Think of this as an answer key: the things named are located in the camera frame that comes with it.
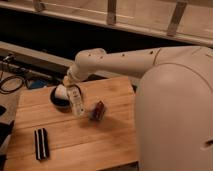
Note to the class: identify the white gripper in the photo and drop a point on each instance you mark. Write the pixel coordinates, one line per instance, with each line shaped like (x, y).
(74, 75)

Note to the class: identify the white plastic bottle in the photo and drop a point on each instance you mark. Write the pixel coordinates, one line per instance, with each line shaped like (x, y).
(75, 99)

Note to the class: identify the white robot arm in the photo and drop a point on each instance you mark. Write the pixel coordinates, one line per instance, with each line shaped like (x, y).
(173, 102)

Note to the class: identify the white paper cup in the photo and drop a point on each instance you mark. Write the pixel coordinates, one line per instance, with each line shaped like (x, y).
(61, 92)

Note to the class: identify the black round plate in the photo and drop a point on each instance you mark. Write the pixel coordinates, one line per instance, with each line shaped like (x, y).
(59, 102)

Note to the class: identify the blue object on floor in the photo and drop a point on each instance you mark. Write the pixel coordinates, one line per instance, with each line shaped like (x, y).
(36, 83)

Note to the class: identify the red snack packet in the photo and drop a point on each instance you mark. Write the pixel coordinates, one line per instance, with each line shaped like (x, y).
(98, 112)

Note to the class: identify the wooden table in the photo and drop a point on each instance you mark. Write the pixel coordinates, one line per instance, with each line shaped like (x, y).
(75, 143)

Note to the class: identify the black white striped object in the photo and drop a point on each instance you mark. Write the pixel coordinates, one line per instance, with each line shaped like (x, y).
(41, 144)

